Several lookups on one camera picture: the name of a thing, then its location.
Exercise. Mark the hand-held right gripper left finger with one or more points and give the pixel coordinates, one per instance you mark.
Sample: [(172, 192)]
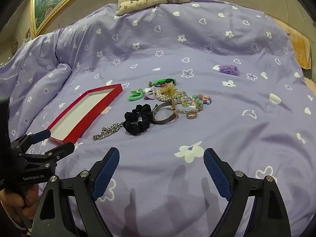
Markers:
[(106, 172)]

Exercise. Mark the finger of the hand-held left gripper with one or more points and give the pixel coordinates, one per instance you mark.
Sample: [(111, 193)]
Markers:
[(63, 149), (40, 135)]

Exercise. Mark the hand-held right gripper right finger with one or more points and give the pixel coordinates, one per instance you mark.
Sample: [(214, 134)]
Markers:
[(217, 172)]

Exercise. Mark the red tray box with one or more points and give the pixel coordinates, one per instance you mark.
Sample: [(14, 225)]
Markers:
[(74, 118)]

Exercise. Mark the black scrunchie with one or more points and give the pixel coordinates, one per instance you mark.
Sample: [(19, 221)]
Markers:
[(130, 126)]

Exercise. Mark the metal band wristwatch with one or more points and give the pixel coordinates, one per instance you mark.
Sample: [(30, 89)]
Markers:
[(161, 122)]

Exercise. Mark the purple bow hair clip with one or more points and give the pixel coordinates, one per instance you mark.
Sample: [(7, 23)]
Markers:
[(150, 94)]

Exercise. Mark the yellow claw hair clip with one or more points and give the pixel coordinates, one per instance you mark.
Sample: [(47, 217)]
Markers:
[(169, 90)]

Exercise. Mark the person's left hand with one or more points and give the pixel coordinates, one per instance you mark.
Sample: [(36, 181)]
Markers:
[(13, 200)]

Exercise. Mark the purple flower print duvet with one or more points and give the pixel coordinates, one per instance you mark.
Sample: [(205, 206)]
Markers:
[(197, 133)]

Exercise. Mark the purple flower scrunchie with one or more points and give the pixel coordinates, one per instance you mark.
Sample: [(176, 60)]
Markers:
[(229, 69)]

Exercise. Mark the gold framed painting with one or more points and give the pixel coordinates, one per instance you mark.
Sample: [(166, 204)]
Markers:
[(56, 0)]

